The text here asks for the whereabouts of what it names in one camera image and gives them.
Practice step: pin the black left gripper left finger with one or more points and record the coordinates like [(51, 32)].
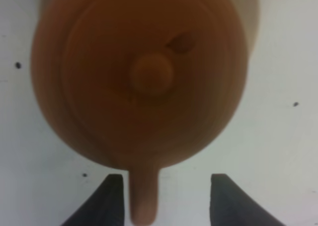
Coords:
[(105, 207)]

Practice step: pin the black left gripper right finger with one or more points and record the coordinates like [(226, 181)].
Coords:
[(231, 206)]

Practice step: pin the brown clay teapot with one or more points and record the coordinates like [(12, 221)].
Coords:
[(140, 85)]

